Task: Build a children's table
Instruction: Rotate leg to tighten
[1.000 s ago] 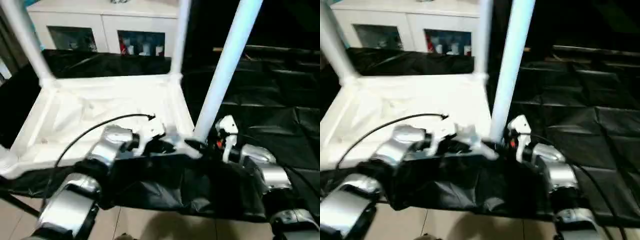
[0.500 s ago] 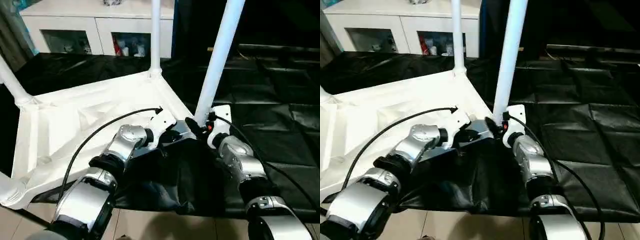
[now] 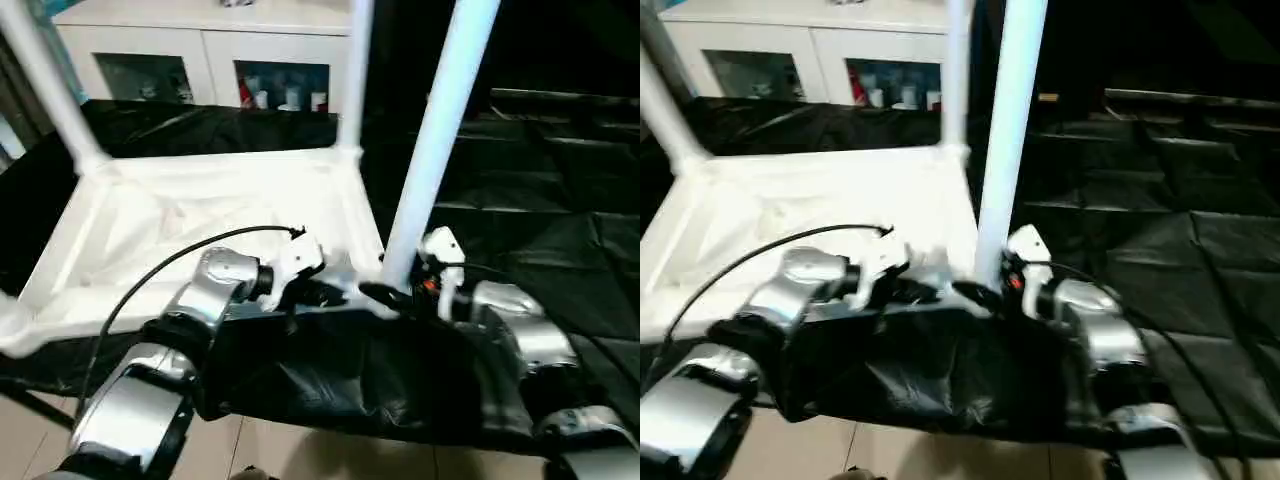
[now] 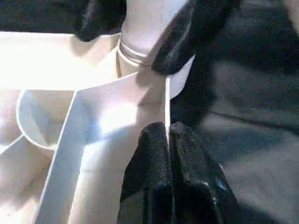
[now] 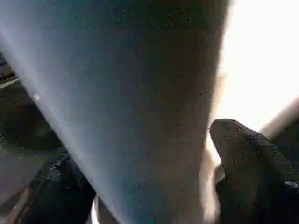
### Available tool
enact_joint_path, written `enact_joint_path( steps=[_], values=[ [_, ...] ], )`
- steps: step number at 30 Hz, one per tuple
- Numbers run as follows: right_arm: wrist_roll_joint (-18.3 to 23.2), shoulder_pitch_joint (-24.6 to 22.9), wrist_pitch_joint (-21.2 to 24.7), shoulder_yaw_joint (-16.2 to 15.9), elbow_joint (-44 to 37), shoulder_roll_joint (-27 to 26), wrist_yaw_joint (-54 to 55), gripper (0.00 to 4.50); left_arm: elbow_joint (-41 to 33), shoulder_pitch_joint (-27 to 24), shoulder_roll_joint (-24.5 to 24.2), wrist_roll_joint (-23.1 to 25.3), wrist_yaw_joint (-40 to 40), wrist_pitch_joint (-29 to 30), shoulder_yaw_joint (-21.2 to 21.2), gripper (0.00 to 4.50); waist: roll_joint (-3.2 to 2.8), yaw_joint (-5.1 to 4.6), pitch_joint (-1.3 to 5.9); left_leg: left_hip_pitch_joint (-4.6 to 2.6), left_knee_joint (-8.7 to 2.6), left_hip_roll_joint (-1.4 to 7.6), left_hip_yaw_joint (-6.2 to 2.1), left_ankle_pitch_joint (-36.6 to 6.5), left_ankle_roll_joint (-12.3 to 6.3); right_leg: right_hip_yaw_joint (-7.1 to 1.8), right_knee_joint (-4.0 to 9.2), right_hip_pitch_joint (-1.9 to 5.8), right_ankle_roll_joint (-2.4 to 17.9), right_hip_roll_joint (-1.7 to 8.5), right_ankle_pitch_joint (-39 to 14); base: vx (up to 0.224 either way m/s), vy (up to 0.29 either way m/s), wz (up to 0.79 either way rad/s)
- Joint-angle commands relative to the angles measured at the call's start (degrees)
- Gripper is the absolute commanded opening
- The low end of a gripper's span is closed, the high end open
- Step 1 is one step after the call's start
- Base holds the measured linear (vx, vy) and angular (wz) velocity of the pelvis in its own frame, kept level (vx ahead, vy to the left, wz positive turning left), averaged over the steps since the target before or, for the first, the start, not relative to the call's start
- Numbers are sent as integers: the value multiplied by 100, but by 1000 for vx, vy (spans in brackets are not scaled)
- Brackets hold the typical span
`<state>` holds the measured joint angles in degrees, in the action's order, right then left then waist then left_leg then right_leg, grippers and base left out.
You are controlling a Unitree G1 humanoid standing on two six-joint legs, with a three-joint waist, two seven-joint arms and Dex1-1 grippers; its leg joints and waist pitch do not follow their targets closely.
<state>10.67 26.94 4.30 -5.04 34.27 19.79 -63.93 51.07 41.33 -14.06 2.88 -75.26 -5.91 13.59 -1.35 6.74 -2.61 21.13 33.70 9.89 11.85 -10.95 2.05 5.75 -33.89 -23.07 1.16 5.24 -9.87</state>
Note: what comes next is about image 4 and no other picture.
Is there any white plastic table top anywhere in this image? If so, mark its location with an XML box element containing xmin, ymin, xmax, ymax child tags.
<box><xmin>0</xmin><ymin>30</ymin><xmax>196</xmax><ymax>224</ymax></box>

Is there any white plastic table leg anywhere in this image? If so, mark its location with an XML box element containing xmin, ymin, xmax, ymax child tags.
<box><xmin>117</xmin><ymin>0</ymin><xmax>187</xmax><ymax>67</ymax></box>

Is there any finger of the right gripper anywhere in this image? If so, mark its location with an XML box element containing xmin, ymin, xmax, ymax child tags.
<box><xmin>72</xmin><ymin>0</ymin><xmax>128</xmax><ymax>42</ymax></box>
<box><xmin>152</xmin><ymin>0</ymin><xmax>243</xmax><ymax>76</ymax></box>

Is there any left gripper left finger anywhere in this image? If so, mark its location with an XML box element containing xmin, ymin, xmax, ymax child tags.
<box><xmin>117</xmin><ymin>121</ymin><xmax>174</xmax><ymax>224</ymax></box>

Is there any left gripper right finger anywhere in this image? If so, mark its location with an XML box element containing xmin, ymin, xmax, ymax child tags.
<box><xmin>169</xmin><ymin>120</ymin><xmax>242</xmax><ymax>224</ymax></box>

